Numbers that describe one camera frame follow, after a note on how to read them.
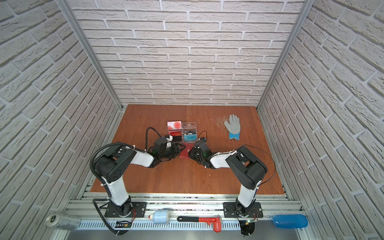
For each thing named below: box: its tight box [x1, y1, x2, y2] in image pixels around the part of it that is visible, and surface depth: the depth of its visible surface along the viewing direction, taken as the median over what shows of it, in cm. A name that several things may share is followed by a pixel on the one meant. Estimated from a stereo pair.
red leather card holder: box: [179, 142, 194, 159], surface depth 94 cm
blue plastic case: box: [272, 214, 309, 229], surface depth 71 cm
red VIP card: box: [168, 131, 182, 136], surface depth 99 cm
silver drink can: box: [45, 213, 81, 231], surface depth 62 cm
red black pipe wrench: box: [176, 215, 222, 233], surface depth 72 cm
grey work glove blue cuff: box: [224, 114, 241, 141], surface depth 109 cm
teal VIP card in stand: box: [184, 134, 197, 141], surface depth 99 cm
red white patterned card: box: [167, 120, 182, 131], surface depth 99 cm
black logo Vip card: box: [183, 130, 197, 135], surface depth 99 cm
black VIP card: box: [172, 135, 182, 142], surface depth 99 cm
